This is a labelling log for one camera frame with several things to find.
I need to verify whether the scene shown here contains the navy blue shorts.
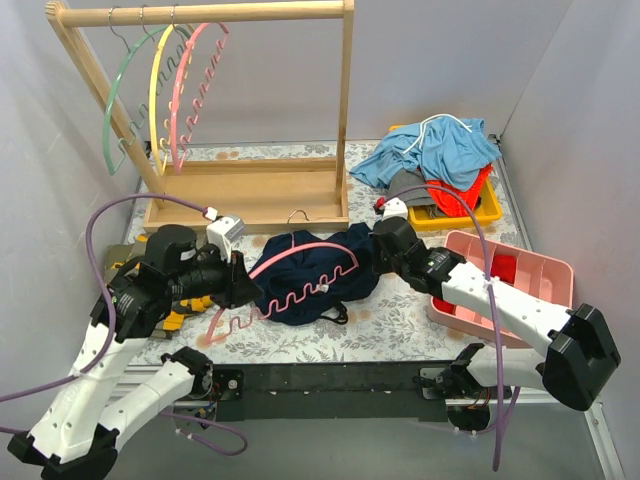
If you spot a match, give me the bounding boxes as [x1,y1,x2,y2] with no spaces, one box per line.
[251,223,380,326]

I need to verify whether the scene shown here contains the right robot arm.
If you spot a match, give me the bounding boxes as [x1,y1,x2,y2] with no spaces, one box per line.
[371,217,621,411]

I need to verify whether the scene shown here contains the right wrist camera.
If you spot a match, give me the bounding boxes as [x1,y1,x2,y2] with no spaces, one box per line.
[374,197,408,220]

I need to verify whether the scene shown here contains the pink divided organizer tray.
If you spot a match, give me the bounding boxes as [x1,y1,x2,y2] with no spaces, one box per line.
[428,231,574,341]

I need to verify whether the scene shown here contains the yellow plastic tray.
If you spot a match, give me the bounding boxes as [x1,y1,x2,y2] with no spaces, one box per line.
[389,125,502,231]

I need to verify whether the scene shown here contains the camouflage shorts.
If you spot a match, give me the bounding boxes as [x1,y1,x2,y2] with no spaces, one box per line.
[104,235,214,340]

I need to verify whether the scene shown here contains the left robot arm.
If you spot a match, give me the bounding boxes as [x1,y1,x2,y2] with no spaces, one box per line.
[8,225,262,479]

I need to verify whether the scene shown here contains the floral table mat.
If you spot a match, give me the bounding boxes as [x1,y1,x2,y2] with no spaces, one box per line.
[131,142,528,366]

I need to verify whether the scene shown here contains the pink hanger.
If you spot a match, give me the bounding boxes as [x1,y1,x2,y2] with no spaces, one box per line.
[200,240,360,345]
[169,22,230,173]

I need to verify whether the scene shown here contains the light blue shorts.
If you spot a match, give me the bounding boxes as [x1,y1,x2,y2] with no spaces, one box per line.
[351,114,501,191]

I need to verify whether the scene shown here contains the yellow hanger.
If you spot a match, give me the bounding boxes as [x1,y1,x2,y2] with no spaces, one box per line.
[148,24,195,175]

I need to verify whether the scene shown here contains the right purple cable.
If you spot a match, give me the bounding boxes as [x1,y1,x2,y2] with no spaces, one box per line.
[379,184,522,472]

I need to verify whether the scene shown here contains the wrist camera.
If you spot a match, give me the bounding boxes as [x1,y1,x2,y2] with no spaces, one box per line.
[374,197,408,220]
[204,207,245,263]

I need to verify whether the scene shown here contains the wooden clothes rack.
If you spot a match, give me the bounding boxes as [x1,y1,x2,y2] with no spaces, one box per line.
[46,1,355,234]

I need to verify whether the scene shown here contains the red cloth in organizer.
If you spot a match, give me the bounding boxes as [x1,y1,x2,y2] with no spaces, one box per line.
[491,253,517,285]

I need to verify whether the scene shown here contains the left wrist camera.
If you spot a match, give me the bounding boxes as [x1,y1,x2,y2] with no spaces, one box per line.
[204,207,245,263]

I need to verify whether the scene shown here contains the green hanger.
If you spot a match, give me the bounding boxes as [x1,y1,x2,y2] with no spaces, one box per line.
[102,26,187,175]

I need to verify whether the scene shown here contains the red knitted garment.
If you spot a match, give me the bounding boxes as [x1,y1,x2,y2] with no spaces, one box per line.
[426,164,493,217]

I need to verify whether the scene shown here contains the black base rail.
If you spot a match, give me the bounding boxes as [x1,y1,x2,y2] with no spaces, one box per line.
[203,360,497,433]

